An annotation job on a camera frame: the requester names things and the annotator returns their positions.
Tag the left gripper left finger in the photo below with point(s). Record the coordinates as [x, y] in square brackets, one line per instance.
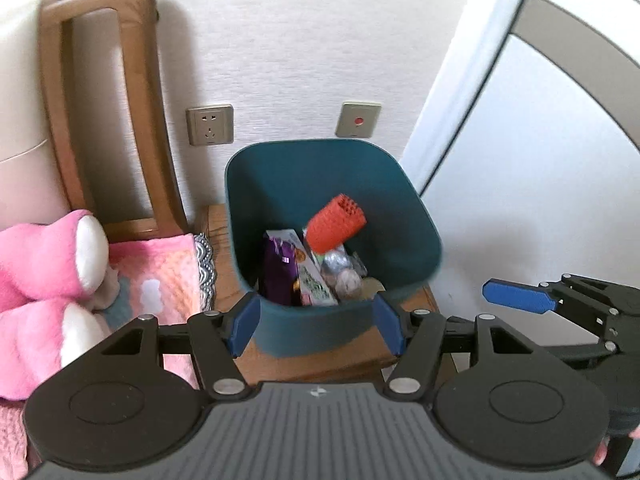
[217, 339]

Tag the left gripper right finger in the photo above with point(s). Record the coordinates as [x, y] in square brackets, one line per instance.
[415, 338]

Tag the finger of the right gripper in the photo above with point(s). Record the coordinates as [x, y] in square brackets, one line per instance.
[518, 296]

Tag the purple snack bag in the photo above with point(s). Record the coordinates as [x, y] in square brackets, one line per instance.
[280, 279]

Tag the orange foam net tube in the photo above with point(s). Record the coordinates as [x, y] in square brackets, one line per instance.
[338, 221]

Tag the person's right hand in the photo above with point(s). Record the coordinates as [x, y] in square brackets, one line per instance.
[621, 424]

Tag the white purple carton box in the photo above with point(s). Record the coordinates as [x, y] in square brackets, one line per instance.
[312, 287]

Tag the pink plush toy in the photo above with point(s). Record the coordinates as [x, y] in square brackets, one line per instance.
[55, 279]

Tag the wooden bed headboard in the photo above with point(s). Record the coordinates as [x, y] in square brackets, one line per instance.
[100, 81]

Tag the beige wall power socket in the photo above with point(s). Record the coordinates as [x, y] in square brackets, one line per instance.
[210, 125]

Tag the beige wall switch red dot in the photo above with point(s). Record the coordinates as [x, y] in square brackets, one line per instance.
[357, 119]

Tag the white door frame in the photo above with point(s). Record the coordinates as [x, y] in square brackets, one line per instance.
[481, 32]

